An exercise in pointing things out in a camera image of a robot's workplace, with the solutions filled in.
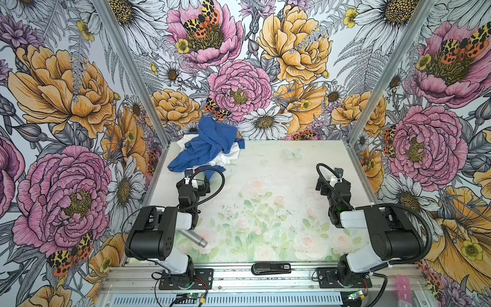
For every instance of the right green circuit board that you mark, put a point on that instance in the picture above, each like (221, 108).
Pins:
(356, 295)

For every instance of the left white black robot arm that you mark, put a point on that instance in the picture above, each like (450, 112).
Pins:
(152, 235)

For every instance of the green circuit board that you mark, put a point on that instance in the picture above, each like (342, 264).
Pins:
(192, 298)
(356, 295)

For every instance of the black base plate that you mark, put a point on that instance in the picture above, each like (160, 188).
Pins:
(199, 279)
(332, 278)

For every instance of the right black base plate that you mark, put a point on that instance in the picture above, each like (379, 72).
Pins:
(332, 278)

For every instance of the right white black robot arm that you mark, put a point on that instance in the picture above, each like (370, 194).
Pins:
(397, 234)

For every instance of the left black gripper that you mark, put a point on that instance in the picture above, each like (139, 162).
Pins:
(204, 188)

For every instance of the blue cloth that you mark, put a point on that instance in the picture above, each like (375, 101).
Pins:
(213, 138)

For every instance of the pink plastic piece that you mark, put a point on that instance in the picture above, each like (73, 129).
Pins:
(403, 290)

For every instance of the left green circuit board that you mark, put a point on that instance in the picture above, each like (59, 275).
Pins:
(192, 298)

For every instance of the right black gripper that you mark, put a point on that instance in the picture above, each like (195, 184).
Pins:
(325, 185)

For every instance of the white slotted cable duct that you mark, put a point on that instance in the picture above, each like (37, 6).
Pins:
(235, 299)

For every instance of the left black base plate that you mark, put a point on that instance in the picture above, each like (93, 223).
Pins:
(199, 279)

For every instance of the silver metal cylinder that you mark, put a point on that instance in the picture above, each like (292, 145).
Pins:
(194, 237)

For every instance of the black device on rail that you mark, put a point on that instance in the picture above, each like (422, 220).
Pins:
(271, 268)

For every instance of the white cloth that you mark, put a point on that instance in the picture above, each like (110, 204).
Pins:
(222, 159)

